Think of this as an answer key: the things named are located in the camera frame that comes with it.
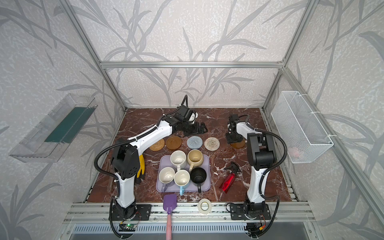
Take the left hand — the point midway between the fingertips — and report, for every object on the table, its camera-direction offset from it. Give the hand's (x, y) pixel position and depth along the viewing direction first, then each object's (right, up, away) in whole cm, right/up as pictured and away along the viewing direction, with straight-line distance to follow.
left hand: (204, 127), depth 86 cm
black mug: (-4, -28, -2) cm, 28 cm away
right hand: (+20, -7, +16) cm, 26 cm away
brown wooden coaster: (-21, -11, +13) cm, 27 cm away
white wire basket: (+40, -3, -26) cm, 48 cm away
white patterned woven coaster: (+5, -12, +13) cm, 18 cm away
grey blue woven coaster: (-7, -11, +13) cm, 18 cm away
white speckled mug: (-16, -19, +5) cm, 25 cm away
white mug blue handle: (-13, -28, -4) cm, 32 cm away
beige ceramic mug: (-6, -19, +4) cm, 20 cm away
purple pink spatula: (-18, -39, -11) cm, 44 cm away
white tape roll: (-3, -40, -11) cm, 41 cm away
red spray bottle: (+18, -25, +4) cm, 32 cm away
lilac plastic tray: (-26, -22, +7) cm, 34 cm away
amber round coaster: (+23, -12, +13) cm, 29 cm away
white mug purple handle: (-22, -27, -2) cm, 35 cm away
